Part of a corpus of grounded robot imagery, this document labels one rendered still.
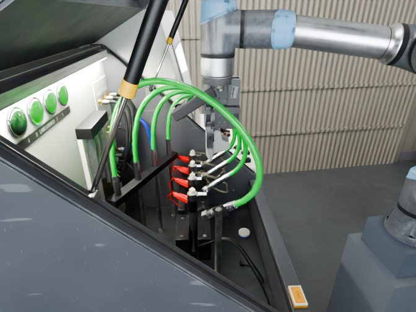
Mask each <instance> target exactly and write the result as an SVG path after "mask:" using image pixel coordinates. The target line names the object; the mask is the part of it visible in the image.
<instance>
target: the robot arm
mask: <svg viewBox="0 0 416 312"><path fill-rule="evenodd" d="M199 25H200V33H201V75H202V83H203V84H206V85H208V86H206V87H204V88H203V89H201V90H202V91H203V92H205V93H206V94H208V95H210V96H211V97H212V98H214V99H216V100H217V101H218V102H219V103H221V104H222V105H223V106H224V107H225V108H226V109H227V110H228V111H230V112H231V113H232V114H233V115H234V116H235V117H236V118H237V120H238V121H240V112H241V110H240V83H241V79H239V77H238V76H232V75H234V70H235V48H239V49H273V50H278V49H288V48H299V49H304V50H313V51H322V52H327V53H335V54H344V55H349V56H357V57H362V58H371V59H378V60H379V62H380V63H381V64H384V65H389V66H394V67H398V68H401V69H404V70H406V71H409V72H412V73H414V74H416V24H403V23H394V24H393V25H391V26H384V25H375V24H366V23H360V22H351V21H346V20H337V19H327V18H322V17H313V16H307V15H298V14H295V12H294V11H293V10H283V9H256V10H241V9H238V6H237V1H236V0H203V2H202V3H201V16H200V23H199ZM218 86H222V87H221V88H220V89H218ZM201 106H203V107H204V127H206V156H207V158H208V159H209V161H212V155H213V154H215V153H218V152H222V151H225V150H228V149H229V148H230V143H229V139H228V137H227V136H225V135H223V134H222V133H221V131H220V128H222V129H236V128H235V127H234V126H233V125H232V123H231V122H229V120H228V119H226V117H224V115H223V114H221V113H220V112H219V111H218V110H216V109H215V108H214V107H213V106H212V105H210V104H208V103H207V102H205V101H204V100H203V99H201V98H199V97H197V96H195V95H192V96H190V97H189V98H187V99H186V100H184V101H183V102H181V103H177V104H176V105H175V106H174V107H173V108H172V109H171V117H172V118H173V119H174V120H175V121H179V120H180V119H183V118H185V117H186V116H187V115H188V114H190V113H192V112H193V111H194V110H196V109H198V108H199V107H201ZM384 227H385V229H386V231H387V232H388V233H389V234H390V235H391V236H393V237H394V238H395V239H397V240H399V241H401V242H403V243H405V244H408V245H411V246H415V247H416V166H415V167H412V168H411V169H410V170H409V173H408V175H407V176H406V180H405V183H404V186H403V188H402V191H401V195H400V197H399V200H398V202H397V205H396V206H395V207H394V208H393V210H392V211H390V213H388V215H387V216H386V218H385V220H384Z"/></svg>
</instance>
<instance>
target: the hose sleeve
mask: <svg viewBox="0 0 416 312"><path fill-rule="evenodd" d="M234 202H235V201H232V202H228V203H226V204H223V206H224V208H225V210H226V211H230V210H233V209H236V208H237V207H236V206H235V205H234ZM207 216H208V217H213V216H215V213H214V211H213V210H212V209H209V210H207Z"/></svg>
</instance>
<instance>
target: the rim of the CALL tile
mask: <svg viewBox="0 0 416 312"><path fill-rule="evenodd" d="M291 287H300V289H301V292H302V294H303V297H304V299H305V302H306V303H296V302H295V299H294V297H293V293H292V290H291ZM288 289H289V291H290V294H291V297H292V300H293V303H294V305H295V306H308V303H307V300H306V298H305V295H304V293H303V290H302V288H301V285H292V286H288Z"/></svg>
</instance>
